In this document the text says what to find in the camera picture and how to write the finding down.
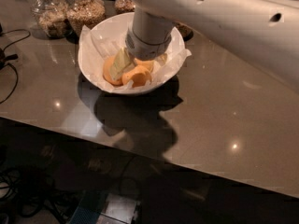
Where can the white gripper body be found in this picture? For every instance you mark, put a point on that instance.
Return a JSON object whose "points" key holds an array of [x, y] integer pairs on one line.
{"points": [[146, 49]]}

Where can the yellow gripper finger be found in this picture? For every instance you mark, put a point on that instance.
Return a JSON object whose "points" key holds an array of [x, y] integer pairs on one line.
{"points": [[162, 59], [122, 62]]}

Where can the orange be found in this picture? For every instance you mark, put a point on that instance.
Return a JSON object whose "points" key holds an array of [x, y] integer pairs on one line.
{"points": [[139, 76], [106, 74], [147, 64]]}

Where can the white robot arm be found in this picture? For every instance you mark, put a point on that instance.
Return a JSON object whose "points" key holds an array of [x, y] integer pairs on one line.
{"points": [[263, 33]]}

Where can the white ceramic bowl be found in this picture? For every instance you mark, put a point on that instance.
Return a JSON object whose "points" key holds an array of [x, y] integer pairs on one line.
{"points": [[102, 28]]}

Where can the white paper liner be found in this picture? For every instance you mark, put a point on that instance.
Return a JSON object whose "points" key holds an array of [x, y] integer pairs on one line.
{"points": [[99, 44]]}

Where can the glass jar with colourful cereal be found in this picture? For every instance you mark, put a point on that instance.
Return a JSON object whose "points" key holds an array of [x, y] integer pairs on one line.
{"points": [[184, 30]]}

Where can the glass jar with brown cereal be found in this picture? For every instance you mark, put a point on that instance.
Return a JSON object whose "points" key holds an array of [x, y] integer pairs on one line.
{"points": [[124, 6]]}

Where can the glass jar with grains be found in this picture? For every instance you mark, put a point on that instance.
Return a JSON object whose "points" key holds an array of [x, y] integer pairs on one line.
{"points": [[85, 13]]}

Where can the glass jar with oats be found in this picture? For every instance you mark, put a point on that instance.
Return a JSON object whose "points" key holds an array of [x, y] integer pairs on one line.
{"points": [[51, 17]]}

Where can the blue and silver box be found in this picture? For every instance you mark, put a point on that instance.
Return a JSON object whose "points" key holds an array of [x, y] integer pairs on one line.
{"points": [[101, 207]]}

